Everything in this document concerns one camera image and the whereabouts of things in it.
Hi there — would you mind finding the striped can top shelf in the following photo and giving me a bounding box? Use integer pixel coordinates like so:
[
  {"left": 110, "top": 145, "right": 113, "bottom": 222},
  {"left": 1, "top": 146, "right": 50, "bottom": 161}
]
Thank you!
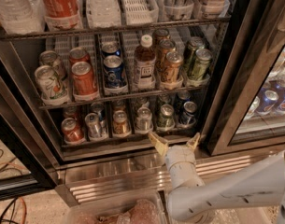
[{"left": 164, "top": 0, "right": 193, "bottom": 21}]

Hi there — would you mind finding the clear water bottle top middle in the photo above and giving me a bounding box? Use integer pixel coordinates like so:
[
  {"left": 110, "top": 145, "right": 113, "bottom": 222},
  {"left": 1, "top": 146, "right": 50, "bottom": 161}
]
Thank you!
[{"left": 86, "top": 0, "right": 121, "bottom": 28}]

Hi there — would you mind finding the orange tall can rear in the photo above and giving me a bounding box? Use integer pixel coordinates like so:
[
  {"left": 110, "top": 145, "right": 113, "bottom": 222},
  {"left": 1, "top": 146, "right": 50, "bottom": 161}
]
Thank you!
[{"left": 152, "top": 28, "right": 170, "bottom": 47}]

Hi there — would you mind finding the green can bottom shelf front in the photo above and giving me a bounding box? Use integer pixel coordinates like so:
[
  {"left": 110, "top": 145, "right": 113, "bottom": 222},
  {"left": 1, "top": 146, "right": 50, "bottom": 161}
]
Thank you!
[{"left": 157, "top": 104, "right": 175, "bottom": 129}]

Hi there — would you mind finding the red soda can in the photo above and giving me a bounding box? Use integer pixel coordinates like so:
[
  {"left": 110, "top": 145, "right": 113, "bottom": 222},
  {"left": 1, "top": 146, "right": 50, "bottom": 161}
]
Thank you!
[
  {"left": 69, "top": 47, "right": 91, "bottom": 65},
  {"left": 71, "top": 62, "right": 97, "bottom": 95}
]

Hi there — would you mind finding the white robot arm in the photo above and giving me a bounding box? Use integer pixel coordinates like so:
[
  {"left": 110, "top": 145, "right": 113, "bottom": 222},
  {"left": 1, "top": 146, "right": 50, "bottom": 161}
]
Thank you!
[{"left": 148, "top": 132, "right": 285, "bottom": 224}]

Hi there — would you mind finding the clear water bottle top left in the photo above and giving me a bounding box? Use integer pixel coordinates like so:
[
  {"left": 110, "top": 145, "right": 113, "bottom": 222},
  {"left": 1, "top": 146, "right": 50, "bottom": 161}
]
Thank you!
[{"left": 0, "top": 0, "right": 45, "bottom": 35}]

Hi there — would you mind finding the empty white shelf tray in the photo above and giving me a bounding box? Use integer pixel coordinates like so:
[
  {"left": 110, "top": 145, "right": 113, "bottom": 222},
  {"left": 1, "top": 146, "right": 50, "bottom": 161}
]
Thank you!
[{"left": 121, "top": 0, "right": 159, "bottom": 25}]

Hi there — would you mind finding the silver can bottom shelf front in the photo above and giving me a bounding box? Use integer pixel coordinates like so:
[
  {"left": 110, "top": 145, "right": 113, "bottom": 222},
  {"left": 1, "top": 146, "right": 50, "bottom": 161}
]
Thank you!
[{"left": 85, "top": 113, "right": 102, "bottom": 138}]

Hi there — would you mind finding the green tall can rear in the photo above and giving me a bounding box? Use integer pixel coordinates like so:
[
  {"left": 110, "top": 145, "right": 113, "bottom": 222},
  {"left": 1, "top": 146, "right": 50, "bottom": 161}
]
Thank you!
[{"left": 183, "top": 36, "right": 206, "bottom": 72}]

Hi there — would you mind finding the blue soda can rear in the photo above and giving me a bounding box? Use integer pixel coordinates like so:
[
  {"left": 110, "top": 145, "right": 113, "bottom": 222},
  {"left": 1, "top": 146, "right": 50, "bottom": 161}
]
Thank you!
[{"left": 101, "top": 42, "right": 121, "bottom": 58}]

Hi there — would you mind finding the grey can bottom shelf front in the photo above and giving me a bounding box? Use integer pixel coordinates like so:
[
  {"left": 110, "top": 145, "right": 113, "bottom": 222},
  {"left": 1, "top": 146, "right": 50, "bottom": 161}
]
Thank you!
[{"left": 136, "top": 107, "right": 152, "bottom": 131}]

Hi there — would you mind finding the orange tall can middle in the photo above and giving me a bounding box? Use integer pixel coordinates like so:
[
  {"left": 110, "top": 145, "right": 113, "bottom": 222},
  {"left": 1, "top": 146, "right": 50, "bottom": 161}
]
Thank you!
[{"left": 156, "top": 39, "right": 177, "bottom": 73}]

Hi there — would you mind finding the silver can behind white can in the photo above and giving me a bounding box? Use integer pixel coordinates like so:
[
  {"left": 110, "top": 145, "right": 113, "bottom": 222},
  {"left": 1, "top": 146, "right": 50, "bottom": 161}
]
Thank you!
[{"left": 39, "top": 50, "right": 67, "bottom": 81}]

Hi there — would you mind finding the orange cable on floor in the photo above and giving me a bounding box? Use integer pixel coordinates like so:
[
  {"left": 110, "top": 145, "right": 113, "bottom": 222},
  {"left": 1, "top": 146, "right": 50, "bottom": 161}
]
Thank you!
[{"left": 0, "top": 161, "right": 28, "bottom": 224}]

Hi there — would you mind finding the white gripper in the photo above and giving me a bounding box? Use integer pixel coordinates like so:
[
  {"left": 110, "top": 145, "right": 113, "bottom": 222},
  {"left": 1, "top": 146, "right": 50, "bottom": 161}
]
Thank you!
[{"left": 148, "top": 132, "right": 200, "bottom": 178}]

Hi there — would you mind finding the green tall can front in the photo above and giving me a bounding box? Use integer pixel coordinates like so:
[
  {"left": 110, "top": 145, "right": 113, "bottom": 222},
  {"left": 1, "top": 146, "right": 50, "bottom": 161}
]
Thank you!
[{"left": 188, "top": 49, "right": 212, "bottom": 81}]

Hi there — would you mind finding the red can bottom shelf front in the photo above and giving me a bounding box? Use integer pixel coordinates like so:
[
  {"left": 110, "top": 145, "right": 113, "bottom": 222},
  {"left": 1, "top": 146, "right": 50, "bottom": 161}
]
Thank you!
[{"left": 61, "top": 118, "right": 84, "bottom": 142}]

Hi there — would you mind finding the blue soda can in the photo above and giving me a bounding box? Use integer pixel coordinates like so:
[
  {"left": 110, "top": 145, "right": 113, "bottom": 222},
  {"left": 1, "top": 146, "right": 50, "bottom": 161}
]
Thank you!
[
  {"left": 104, "top": 55, "right": 124, "bottom": 89},
  {"left": 101, "top": 42, "right": 121, "bottom": 58}
]

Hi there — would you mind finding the clear water bottle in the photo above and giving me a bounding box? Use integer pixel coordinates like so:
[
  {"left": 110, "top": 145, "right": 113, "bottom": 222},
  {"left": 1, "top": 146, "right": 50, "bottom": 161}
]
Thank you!
[
  {"left": 0, "top": 0, "right": 45, "bottom": 35},
  {"left": 86, "top": 0, "right": 121, "bottom": 28}
]

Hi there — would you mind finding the blue can bottom shelf front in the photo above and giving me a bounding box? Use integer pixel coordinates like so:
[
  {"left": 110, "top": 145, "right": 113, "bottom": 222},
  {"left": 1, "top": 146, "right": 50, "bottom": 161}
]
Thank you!
[{"left": 179, "top": 101, "right": 197, "bottom": 125}]

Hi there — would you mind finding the red soda can rear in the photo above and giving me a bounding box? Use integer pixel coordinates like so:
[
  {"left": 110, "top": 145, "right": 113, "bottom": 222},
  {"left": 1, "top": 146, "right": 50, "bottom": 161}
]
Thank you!
[{"left": 69, "top": 47, "right": 91, "bottom": 65}]

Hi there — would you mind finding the red cola bottle top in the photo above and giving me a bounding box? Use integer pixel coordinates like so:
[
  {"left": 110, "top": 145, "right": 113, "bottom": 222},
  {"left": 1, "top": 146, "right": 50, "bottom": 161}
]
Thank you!
[{"left": 42, "top": 0, "right": 82, "bottom": 31}]

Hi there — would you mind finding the red soda can front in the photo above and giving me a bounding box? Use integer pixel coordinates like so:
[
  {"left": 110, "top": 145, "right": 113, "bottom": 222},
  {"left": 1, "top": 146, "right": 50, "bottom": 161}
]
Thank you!
[{"left": 71, "top": 62, "right": 97, "bottom": 95}]

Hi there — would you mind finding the glass fridge door right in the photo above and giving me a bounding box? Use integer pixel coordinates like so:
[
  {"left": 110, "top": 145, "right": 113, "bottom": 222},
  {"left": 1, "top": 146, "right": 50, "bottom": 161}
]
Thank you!
[{"left": 200, "top": 0, "right": 285, "bottom": 156}]

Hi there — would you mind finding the orange tall can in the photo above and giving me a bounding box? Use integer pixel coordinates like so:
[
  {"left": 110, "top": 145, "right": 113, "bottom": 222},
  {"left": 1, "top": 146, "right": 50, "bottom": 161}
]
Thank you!
[
  {"left": 152, "top": 28, "right": 170, "bottom": 47},
  {"left": 156, "top": 39, "right": 177, "bottom": 73},
  {"left": 161, "top": 51, "right": 183, "bottom": 83}
]

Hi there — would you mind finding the blue soda can front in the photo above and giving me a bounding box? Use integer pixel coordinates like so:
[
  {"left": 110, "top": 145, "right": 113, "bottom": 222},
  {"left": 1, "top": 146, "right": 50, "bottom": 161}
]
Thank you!
[{"left": 104, "top": 55, "right": 124, "bottom": 89}]

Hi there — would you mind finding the orange tall can front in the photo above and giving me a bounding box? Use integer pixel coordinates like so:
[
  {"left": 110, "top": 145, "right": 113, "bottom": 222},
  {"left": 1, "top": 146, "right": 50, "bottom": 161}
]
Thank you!
[{"left": 161, "top": 51, "right": 183, "bottom": 83}]

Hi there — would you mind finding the gold can bottom shelf front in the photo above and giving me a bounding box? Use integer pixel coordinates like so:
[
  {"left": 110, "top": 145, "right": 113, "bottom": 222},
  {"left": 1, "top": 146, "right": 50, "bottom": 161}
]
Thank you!
[{"left": 113, "top": 110, "right": 130, "bottom": 134}]

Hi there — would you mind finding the tea bottle white cap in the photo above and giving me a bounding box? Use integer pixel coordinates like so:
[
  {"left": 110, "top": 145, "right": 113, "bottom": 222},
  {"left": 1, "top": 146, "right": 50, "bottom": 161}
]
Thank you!
[{"left": 134, "top": 35, "right": 156, "bottom": 90}]

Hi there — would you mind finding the white citrus soda can front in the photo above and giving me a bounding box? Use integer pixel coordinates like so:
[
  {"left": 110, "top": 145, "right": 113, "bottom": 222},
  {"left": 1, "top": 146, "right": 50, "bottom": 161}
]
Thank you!
[{"left": 35, "top": 65, "right": 66, "bottom": 100}]

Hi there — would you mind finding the green tall can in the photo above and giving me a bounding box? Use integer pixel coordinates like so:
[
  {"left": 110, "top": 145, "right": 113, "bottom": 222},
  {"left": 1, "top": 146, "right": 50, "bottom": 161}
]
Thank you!
[
  {"left": 183, "top": 36, "right": 206, "bottom": 72},
  {"left": 188, "top": 49, "right": 212, "bottom": 81}
]

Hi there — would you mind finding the left clear plastic bin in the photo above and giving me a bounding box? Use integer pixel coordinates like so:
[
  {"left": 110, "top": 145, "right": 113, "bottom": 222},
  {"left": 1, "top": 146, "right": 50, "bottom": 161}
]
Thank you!
[{"left": 61, "top": 189, "right": 167, "bottom": 224}]

